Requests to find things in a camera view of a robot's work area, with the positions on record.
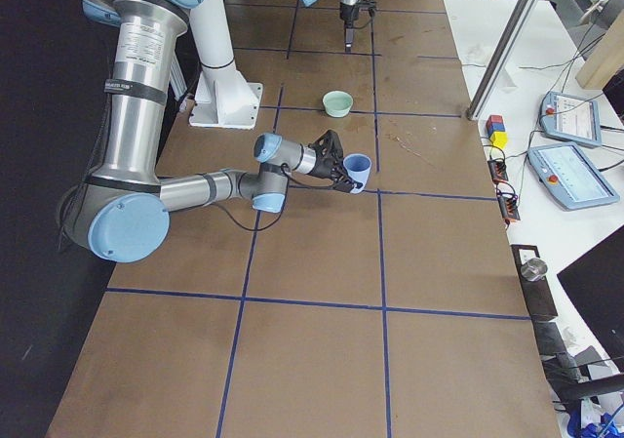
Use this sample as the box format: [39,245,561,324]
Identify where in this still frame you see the brown paper table cover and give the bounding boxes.
[48,0,560,437]

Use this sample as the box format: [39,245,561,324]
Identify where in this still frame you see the black connector block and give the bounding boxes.
[487,158,508,183]
[496,190,521,225]

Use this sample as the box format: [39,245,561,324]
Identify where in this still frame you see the teach pendant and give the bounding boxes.
[539,92,603,147]
[527,142,620,211]

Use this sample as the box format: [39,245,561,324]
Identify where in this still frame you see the yellow cube block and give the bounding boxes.
[489,131,508,149]

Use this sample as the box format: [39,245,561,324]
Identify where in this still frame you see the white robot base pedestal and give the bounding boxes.
[189,0,263,130]

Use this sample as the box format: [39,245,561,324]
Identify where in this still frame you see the blue cube block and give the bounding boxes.
[486,123,506,136]

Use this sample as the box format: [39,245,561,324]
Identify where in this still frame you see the black connector block left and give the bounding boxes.
[487,158,508,183]

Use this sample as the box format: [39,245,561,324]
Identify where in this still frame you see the metal cylinder weight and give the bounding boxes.
[520,258,548,282]

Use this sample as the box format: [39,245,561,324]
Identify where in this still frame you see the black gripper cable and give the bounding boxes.
[214,162,293,233]

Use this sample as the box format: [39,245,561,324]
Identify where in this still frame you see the teach pendant near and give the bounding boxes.
[527,142,620,211]

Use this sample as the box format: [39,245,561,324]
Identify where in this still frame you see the teach pendant far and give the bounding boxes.
[539,92,603,147]

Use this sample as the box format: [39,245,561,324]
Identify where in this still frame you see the black monitor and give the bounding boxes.
[558,227,623,357]

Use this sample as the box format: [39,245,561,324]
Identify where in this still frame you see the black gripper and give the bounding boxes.
[339,0,376,52]
[308,130,356,193]

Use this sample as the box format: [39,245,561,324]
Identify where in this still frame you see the black metal block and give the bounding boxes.
[511,244,558,322]

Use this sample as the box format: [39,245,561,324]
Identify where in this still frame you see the red cube block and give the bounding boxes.
[487,114,504,128]

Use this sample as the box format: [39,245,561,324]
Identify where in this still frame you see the black connector block right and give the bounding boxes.
[496,190,521,225]

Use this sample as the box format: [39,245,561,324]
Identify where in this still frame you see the blue-grey cup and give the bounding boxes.
[343,153,371,194]

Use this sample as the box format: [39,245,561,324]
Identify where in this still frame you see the green bowl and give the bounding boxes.
[322,91,354,118]

